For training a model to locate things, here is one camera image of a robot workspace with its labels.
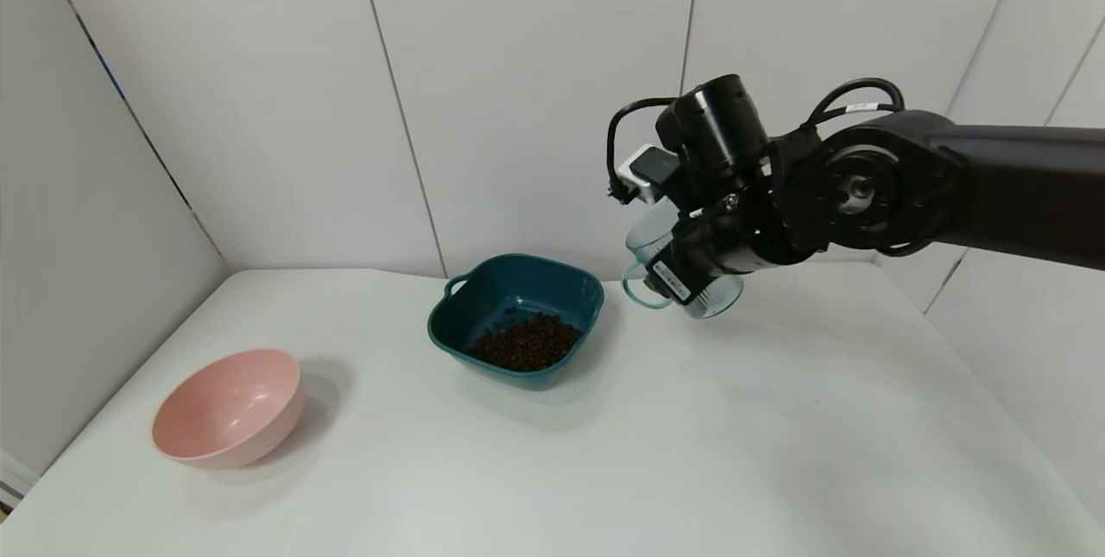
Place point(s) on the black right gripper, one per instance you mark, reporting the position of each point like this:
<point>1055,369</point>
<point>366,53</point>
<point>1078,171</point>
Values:
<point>666,277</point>

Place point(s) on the translucent blue ribbed plastic cup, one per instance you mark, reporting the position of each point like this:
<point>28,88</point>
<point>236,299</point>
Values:
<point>649,233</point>

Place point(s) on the dark brown granules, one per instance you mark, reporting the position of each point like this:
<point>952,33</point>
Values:
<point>527,343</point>

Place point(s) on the black and grey right robot arm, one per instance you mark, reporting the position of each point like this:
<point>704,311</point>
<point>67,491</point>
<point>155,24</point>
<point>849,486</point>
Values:
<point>993,186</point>

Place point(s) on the pink round bowl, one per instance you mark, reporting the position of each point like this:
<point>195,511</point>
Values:
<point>224,406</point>

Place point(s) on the teal square plastic basin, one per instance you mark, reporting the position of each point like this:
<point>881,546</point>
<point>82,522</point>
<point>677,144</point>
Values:
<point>518,289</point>

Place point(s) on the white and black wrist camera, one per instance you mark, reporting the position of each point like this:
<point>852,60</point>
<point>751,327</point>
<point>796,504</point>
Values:
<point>649,168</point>

